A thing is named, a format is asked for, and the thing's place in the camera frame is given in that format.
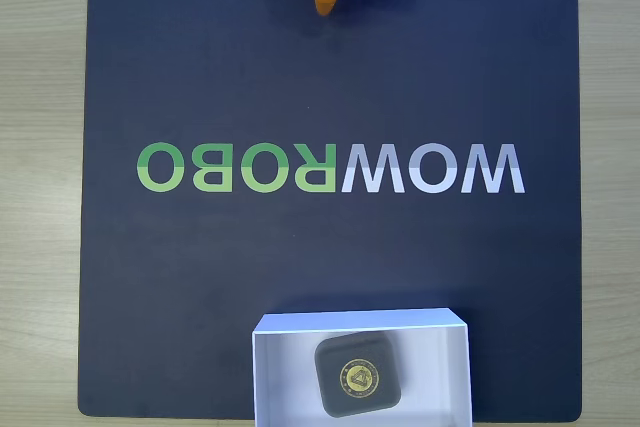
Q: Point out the grey square case gold emblem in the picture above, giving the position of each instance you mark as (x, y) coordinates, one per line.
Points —
(357, 377)

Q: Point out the white cardboard box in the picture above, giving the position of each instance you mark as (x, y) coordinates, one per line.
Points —
(280, 377)

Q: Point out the dark mat with WOWROBO print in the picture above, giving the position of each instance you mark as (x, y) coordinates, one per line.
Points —
(150, 272)

